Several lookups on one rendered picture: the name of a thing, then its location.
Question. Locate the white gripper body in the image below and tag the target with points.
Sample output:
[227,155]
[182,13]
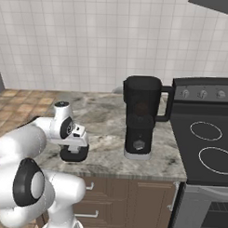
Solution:
[68,140]

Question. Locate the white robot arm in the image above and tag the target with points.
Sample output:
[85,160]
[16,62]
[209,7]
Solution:
[18,146]

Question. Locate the black blender with jug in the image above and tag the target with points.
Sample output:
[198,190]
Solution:
[140,120]

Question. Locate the brown drawer front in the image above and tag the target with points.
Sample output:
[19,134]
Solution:
[109,216]
[108,190]

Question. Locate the brown cupboard door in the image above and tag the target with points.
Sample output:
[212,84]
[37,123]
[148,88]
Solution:
[149,210]

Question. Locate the grey stove knob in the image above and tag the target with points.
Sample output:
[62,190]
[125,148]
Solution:
[185,93]
[221,93]
[202,94]

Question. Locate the black stove with hob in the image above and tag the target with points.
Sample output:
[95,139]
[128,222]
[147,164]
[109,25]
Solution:
[204,165]

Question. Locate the grey oven door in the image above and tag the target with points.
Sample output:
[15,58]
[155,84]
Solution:
[208,215]

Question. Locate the dark grey range hood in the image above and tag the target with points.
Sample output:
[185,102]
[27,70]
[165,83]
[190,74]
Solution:
[216,5]

